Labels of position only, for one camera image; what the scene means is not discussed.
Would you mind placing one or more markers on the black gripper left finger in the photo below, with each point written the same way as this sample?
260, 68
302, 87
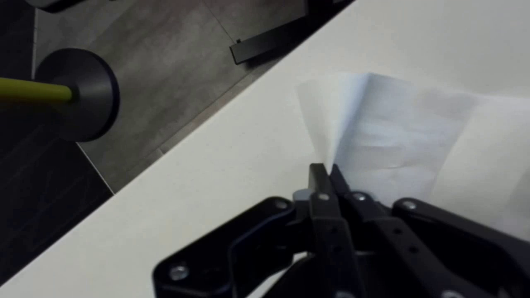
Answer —
325, 242

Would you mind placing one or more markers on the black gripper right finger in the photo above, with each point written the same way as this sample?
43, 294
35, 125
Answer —
419, 249

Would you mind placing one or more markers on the white paper napkin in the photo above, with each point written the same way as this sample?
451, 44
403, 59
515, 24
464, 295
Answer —
419, 138

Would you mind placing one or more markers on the black frame leg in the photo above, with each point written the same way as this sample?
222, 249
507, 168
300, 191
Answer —
265, 44

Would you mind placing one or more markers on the yellow stanchion post with base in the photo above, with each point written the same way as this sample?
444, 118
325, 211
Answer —
83, 93

